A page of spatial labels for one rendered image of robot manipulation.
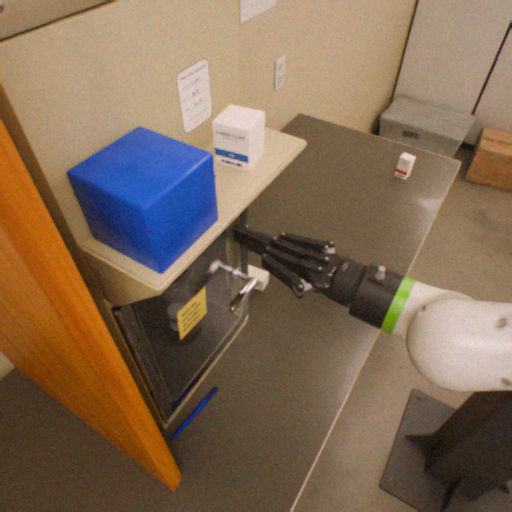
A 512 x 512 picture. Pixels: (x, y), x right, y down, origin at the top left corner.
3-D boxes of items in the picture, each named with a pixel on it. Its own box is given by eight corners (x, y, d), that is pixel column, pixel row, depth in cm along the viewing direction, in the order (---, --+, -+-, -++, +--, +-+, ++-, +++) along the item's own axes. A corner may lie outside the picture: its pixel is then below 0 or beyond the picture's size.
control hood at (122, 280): (102, 300, 50) (75, 246, 43) (243, 171, 69) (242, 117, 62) (172, 343, 46) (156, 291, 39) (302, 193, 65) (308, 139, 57)
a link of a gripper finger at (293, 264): (322, 281, 68) (319, 287, 67) (265, 256, 72) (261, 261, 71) (325, 266, 65) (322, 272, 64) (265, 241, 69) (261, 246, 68)
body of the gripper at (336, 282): (372, 255, 64) (320, 233, 68) (351, 290, 59) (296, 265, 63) (363, 284, 70) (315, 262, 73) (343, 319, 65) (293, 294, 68)
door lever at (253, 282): (212, 304, 77) (210, 296, 75) (239, 272, 83) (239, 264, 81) (234, 317, 75) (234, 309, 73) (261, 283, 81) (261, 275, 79)
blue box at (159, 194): (92, 239, 44) (63, 171, 37) (154, 190, 50) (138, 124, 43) (162, 276, 40) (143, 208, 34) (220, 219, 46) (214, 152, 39)
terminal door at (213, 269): (164, 419, 82) (113, 305, 52) (246, 314, 99) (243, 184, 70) (167, 421, 82) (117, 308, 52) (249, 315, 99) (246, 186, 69)
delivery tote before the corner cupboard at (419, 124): (369, 154, 321) (379, 116, 296) (388, 131, 344) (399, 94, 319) (445, 179, 298) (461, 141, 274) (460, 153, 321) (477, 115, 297)
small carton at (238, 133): (215, 163, 53) (211, 121, 49) (231, 144, 57) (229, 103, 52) (249, 172, 52) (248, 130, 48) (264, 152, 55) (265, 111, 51)
